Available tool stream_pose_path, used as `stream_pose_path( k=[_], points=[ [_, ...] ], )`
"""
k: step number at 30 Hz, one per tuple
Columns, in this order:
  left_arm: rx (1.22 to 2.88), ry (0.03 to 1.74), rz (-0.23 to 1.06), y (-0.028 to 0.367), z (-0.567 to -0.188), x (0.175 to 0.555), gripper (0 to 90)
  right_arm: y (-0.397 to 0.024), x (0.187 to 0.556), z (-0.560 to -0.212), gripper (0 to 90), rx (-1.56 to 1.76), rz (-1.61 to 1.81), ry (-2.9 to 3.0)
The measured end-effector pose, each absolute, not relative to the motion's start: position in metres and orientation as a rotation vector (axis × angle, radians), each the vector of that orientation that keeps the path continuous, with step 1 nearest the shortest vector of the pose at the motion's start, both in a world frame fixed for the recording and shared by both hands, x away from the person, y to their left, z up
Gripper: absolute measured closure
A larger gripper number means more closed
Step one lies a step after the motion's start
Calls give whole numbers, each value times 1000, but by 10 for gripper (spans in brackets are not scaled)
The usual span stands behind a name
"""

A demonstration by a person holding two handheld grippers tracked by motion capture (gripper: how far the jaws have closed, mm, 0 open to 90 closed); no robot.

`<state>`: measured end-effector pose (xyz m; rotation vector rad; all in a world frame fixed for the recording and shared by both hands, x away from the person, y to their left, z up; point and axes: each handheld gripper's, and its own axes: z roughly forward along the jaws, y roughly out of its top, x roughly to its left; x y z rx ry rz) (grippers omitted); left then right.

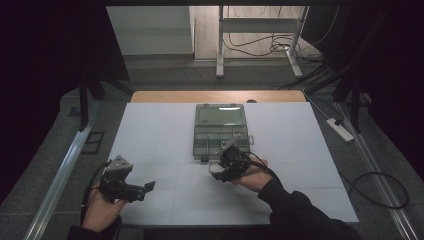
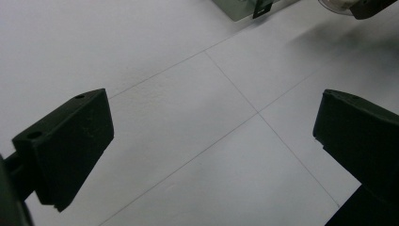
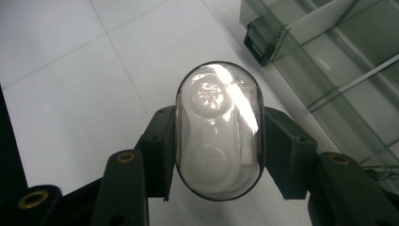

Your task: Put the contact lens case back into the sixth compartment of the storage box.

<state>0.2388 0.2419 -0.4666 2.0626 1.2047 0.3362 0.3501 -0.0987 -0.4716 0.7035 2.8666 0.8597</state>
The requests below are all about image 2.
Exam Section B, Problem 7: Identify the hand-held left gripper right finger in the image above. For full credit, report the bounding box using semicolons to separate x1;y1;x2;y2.
312;89;399;205

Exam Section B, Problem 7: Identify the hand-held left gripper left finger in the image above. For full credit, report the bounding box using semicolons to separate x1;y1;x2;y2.
12;88;115;213

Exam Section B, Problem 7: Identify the dark clear plastic compartment box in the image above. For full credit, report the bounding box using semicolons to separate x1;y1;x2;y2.
212;0;285;23

